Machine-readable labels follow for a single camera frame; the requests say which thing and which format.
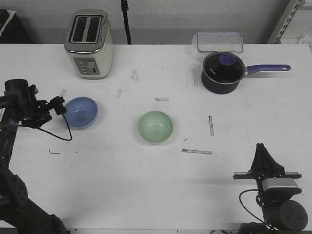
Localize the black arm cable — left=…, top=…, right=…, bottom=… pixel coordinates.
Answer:
left=14, top=113, right=73, bottom=141
left=238, top=189, right=269, bottom=225

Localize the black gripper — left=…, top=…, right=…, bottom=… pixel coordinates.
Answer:
left=21, top=96, right=67, bottom=128
left=233, top=143, right=302, bottom=195

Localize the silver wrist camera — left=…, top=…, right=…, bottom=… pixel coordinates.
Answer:
left=262, top=178, right=299, bottom=191

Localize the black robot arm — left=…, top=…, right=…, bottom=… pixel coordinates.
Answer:
left=49, top=101, right=312, bottom=230
left=0, top=79, right=70, bottom=234

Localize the blue bowl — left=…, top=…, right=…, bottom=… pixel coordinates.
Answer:
left=64, top=97, right=98, bottom=130

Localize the clear plastic food container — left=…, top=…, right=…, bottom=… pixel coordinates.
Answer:
left=191, top=31, right=244, bottom=53

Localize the cream two-slot toaster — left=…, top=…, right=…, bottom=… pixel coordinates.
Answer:
left=64, top=9, right=114, bottom=79

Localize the green bowl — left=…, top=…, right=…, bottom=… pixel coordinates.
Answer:
left=138, top=111, right=174, bottom=144

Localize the black tripod pole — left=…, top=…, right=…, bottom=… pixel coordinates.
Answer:
left=121, top=0, right=132, bottom=45

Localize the blue saucepan with glass lid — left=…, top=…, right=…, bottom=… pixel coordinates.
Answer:
left=201, top=52, right=291, bottom=95

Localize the grey metal shelf rail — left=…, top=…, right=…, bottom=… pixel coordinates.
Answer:
left=267, top=0, right=305, bottom=44

